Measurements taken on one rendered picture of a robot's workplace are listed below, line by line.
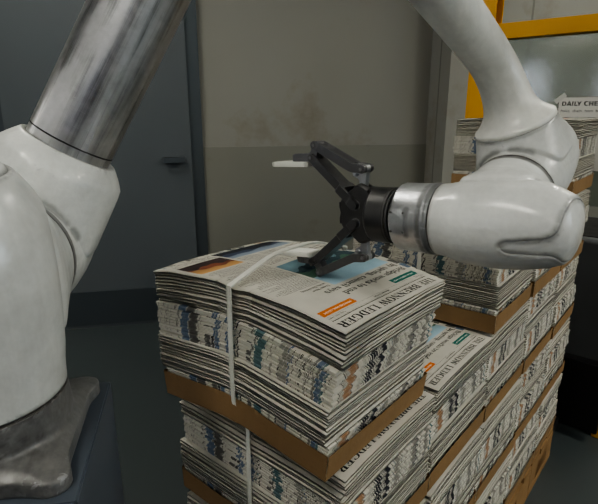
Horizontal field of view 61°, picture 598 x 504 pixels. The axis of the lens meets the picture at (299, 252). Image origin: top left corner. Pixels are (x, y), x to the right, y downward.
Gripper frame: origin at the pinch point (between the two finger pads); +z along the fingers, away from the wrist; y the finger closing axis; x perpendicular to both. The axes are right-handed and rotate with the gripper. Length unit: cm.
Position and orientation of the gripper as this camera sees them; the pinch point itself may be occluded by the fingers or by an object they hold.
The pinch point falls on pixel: (286, 207)
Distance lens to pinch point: 80.0
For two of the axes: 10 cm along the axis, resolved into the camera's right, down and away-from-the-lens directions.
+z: -7.7, -1.1, 6.3
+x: 6.4, -2.0, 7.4
